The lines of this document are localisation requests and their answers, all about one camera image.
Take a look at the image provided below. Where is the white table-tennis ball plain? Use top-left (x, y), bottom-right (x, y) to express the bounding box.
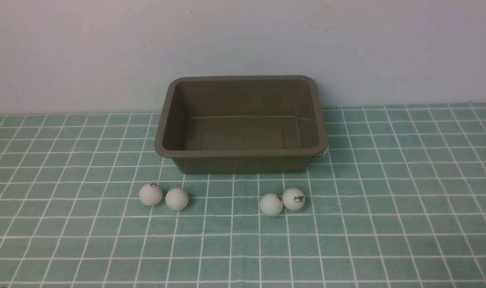
top-left (165, 188), bottom-right (189, 211)
top-left (259, 193), bottom-right (284, 217)

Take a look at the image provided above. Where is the white table-tennis ball red logo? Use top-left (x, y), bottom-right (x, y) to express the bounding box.
top-left (282, 188), bottom-right (306, 211)

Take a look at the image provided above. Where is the olive plastic bin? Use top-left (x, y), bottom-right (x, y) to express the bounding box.
top-left (154, 75), bottom-right (328, 174)

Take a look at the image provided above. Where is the green checkered tablecloth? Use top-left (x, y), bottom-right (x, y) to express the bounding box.
top-left (0, 103), bottom-right (486, 288)

